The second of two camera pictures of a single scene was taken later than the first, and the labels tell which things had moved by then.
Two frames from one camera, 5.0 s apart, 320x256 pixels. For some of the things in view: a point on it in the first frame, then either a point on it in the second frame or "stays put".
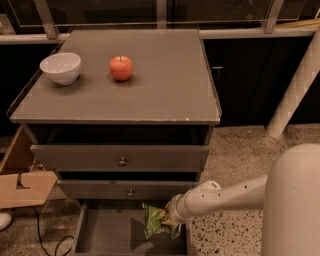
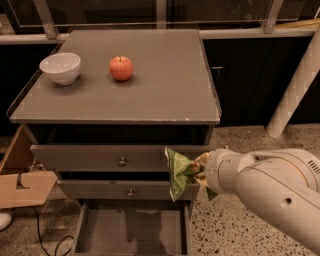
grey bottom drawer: x=108 y=227 stays put
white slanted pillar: x=297 y=88 stays put
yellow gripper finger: x=167 y=209 → x=202 y=160
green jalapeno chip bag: x=152 y=217 → x=183 y=173
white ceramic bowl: x=62 y=68 stays put
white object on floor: x=5 y=220 stays put
